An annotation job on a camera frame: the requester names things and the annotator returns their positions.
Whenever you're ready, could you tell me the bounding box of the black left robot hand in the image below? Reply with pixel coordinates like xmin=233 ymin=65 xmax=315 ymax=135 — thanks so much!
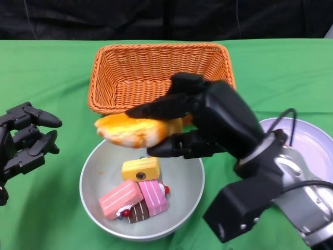
xmin=0 ymin=102 xmax=63 ymax=206

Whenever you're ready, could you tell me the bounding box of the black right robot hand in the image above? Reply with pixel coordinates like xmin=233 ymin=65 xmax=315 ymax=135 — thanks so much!
xmin=125 ymin=72 xmax=265 ymax=160

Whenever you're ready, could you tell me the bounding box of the orange ring-shaped bread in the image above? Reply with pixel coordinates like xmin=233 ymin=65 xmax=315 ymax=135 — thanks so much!
xmin=94 ymin=114 xmax=183 ymax=149

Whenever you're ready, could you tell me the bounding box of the pale grey-green bowl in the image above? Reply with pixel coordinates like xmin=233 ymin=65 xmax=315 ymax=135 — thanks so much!
xmin=79 ymin=139 xmax=206 ymax=242

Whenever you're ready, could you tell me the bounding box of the yellow cake slice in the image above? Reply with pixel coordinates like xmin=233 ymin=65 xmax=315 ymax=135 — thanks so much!
xmin=121 ymin=157 xmax=161 ymax=182

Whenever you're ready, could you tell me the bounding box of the pink striped cake slice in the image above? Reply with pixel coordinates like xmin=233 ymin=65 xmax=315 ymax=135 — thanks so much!
xmin=137 ymin=179 xmax=171 ymax=216

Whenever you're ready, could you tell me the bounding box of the coral pink cake slice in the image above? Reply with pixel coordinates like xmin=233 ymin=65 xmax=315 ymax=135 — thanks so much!
xmin=98 ymin=179 xmax=144 ymax=220

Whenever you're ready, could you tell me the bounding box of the chocolate cake slice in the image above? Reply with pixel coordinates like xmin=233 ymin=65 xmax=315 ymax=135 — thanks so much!
xmin=127 ymin=200 xmax=151 ymax=224

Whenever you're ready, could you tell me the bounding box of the lavender round plate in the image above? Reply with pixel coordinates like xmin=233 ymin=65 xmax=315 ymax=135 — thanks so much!
xmin=259 ymin=117 xmax=333 ymax=183

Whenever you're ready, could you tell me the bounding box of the orange wicker basket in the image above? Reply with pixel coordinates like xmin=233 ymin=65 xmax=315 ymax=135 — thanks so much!
xmin=87 ymin=43 xmax=237 ymax=126

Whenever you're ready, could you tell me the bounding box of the green tablecloth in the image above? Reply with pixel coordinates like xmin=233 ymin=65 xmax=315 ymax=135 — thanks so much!
xmin=0 ymin=40 xmax=333 ymax=250

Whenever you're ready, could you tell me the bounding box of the black backdrop curtain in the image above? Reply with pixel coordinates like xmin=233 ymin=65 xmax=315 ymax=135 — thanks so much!
xmin=0 ymin=0 xmax=333 ymax=42

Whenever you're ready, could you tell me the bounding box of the thin black looped cable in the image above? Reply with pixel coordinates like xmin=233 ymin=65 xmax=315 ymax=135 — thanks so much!
xmin=270 ymin=108 xmax=298 ymax=148

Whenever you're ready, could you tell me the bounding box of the thick black cable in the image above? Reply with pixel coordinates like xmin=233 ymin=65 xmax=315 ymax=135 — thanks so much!
xmin=282 ymin=180 xmax=333 ymax=195

